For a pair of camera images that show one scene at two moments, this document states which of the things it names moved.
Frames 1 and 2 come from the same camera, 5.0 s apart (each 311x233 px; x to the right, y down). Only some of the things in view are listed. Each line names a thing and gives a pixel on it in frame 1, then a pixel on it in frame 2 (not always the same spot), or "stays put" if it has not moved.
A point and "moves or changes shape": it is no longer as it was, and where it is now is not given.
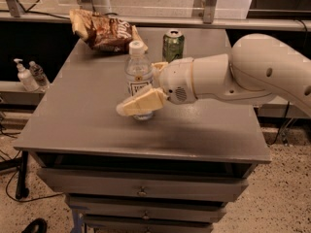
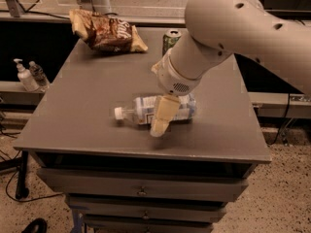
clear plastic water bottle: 139,74 moves or changes shape
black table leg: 20,190 stays put
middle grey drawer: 149,209 stays put
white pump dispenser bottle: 25,77 stays put
